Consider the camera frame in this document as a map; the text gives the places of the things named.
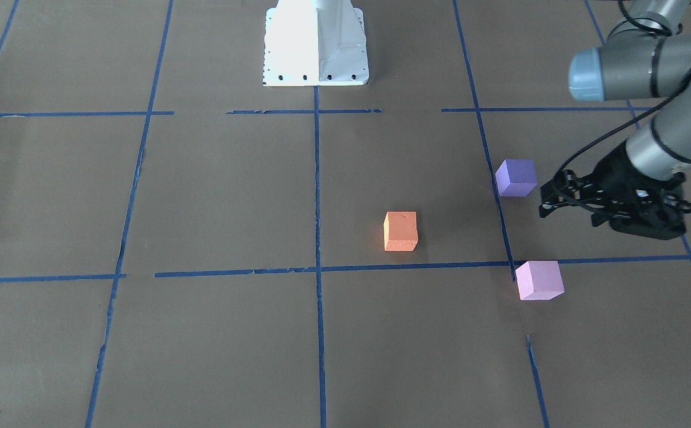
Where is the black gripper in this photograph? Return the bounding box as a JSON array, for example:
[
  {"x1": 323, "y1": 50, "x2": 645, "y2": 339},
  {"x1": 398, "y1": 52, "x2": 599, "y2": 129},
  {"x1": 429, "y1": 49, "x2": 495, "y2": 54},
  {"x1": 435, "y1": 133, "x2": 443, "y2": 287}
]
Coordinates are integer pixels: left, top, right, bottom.
[{"x1": 539, "y1": 143, "x2": 679, "y2": 227}]

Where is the orange foam cube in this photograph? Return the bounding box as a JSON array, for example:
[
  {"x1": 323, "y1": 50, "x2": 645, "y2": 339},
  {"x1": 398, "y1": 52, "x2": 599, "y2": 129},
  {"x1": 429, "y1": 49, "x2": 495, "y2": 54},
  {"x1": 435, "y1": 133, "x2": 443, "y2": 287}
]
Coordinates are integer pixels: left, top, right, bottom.
[{"x1": 383, "y1": 211, "x2": 419, "y2": 252}]

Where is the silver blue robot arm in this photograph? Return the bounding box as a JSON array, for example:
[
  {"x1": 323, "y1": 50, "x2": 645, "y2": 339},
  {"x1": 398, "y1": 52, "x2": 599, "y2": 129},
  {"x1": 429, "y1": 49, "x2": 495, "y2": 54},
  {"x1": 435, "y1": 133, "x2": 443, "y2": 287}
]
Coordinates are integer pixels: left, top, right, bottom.
[{"x1": 539, "y1": 1, "x2": 691, "y2": 240}]

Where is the purple foam cube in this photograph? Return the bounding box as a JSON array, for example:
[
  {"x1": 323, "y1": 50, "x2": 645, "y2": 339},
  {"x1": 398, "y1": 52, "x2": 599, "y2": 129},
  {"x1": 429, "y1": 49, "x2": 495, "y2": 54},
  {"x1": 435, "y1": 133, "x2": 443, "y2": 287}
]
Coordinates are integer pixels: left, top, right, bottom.
[{"x1": 494, "y1": 158, "x2": 539, "y2": 197}]

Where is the pink foam cube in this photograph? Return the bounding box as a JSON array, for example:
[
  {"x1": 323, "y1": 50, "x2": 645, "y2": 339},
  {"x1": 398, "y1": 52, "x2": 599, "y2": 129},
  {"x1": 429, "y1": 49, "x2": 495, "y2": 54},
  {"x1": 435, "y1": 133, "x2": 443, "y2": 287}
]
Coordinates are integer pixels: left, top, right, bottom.
[{"x1": 515, "y1": 260, "x2": 566, "y2": 301}]

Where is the brown paper table cover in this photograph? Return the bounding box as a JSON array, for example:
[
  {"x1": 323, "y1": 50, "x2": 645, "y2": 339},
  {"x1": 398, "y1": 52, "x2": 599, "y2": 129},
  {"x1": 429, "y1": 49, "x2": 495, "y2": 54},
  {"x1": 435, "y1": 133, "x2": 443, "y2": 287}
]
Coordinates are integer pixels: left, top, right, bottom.
[{"x1": 0, "y1": 1, "x2": 691, "y2": 427}]

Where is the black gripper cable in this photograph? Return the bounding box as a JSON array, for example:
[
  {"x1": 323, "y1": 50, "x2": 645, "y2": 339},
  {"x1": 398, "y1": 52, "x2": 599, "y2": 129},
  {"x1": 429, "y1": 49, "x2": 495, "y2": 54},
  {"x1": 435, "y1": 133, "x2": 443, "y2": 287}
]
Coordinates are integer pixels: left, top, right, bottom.
[{"x1": 557, "y1": 0, "x2": 691, "y2": 179}]

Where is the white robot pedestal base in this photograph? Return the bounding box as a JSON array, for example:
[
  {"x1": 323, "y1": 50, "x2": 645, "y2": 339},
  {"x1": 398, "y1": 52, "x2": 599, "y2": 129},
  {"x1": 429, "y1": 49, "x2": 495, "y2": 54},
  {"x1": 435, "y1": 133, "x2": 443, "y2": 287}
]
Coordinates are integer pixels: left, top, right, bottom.
[{"x1": 262, "y1": 1, "x2": 370, "y2": 87}]

